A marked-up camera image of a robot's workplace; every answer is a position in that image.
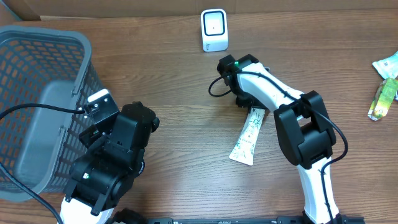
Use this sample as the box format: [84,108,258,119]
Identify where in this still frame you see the white tube with gold cap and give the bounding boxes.
[229,108,266,166]

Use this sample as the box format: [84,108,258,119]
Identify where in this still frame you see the teal wet wipes pack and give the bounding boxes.
[372,52,398,79]

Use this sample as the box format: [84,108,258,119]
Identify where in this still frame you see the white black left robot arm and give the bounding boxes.
[60,101,160,223]

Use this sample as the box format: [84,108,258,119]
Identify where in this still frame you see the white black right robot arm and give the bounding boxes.
[217,54,339,223]

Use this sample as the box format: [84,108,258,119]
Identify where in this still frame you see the white barcode scanner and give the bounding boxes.
[200,8,229,52]

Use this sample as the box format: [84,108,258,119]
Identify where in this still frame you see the grey plastic shopping basket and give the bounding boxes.
[1,26,103,193]

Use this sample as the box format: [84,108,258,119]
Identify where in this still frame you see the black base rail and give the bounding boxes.
[105,208,366,224]

